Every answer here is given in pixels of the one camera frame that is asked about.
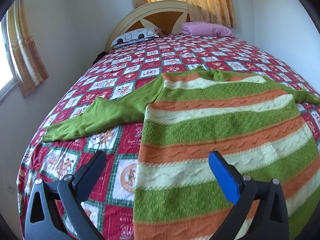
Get black object beside bed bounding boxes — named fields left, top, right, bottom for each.
left=92, top=51, right=106, bottom=65

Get red patchwork bedspread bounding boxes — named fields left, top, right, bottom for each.
left=17, top=34, right=319, bottom=239

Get white patterned pillow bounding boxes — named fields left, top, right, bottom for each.
left=110, top=27, right=161, bottom=49

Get green orange white striped sweater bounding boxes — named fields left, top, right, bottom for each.
left=43, top=67, right=319, bottom=239

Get pink pillow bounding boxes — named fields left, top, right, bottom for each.
left=181, top=21, right=233, bottom=37

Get side window with frame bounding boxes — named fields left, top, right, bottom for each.
left=0, top=16, right=18, bottom=102

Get cream and brown headboard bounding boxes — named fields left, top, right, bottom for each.
left=105, top=1, right=190, bottom=52

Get beige side window curtain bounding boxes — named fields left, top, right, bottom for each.
left=7, top=0, right=49, bottom=97

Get white wall socket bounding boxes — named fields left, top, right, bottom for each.
left=7, top=183, right=16, bottom=194

